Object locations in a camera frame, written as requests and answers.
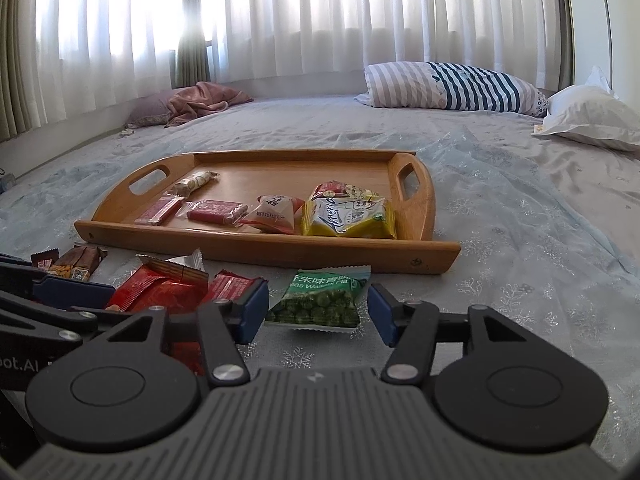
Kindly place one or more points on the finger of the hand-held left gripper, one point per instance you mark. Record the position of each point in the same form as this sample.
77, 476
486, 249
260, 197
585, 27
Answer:
60, 320
75, 291

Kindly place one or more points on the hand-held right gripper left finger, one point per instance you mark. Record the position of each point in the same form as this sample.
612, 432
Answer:
250, 310

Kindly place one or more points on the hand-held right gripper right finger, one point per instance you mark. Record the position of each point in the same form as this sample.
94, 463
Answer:
382, 315

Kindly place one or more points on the brown peanut packet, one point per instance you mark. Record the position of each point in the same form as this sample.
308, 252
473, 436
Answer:
75, 262

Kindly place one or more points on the small red packet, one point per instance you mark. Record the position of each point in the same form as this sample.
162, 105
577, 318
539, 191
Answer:
232, 285

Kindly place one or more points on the dark-ended red bar packet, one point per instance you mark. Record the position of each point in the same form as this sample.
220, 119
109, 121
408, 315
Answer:
44, 257

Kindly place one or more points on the green peas packet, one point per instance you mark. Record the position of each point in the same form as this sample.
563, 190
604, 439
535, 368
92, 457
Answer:
317, 302

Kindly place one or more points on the red cashew nut bag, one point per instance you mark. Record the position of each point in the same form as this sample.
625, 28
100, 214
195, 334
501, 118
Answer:
150, 287

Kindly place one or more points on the orange white snack packet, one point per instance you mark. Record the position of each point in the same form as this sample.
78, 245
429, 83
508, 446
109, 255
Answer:
272, 215

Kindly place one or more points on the yellow snack packet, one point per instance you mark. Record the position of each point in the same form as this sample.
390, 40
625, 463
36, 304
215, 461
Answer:
350, 217

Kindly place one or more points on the red label cracker packet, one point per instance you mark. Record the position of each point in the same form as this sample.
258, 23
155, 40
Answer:
217, 210

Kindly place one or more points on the red snack bar packet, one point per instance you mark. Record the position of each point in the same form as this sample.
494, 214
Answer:
160, 210

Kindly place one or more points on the wooden tray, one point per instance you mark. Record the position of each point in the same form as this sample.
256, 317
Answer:
280, 180

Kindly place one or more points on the red white snack packet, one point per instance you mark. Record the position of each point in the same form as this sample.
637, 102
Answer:
332, 190

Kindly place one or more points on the clear round cracker packet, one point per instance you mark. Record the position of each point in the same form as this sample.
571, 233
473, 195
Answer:
192, 182

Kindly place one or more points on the purple pillow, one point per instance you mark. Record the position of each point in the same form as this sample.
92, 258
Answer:
147, 110

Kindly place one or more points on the bed with grey sheet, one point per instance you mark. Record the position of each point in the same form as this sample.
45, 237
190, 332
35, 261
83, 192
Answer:
310, 120

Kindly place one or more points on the pink crumpled cloth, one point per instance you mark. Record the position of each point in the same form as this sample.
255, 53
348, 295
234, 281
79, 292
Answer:
202, 100

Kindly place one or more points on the green curtain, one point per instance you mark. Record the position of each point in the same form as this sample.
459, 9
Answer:
192, 25
567, 20
15, 60

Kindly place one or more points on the striped pillow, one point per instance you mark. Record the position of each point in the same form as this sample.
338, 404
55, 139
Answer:
450, 85

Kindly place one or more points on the white orange paper tag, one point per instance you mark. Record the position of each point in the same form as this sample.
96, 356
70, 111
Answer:
540, 131

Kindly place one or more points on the white sheer curtain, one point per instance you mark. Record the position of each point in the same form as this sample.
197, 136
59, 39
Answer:
375, 10
110, 25

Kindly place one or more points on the white pillow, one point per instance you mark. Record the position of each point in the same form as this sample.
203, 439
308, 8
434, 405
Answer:
590, 115

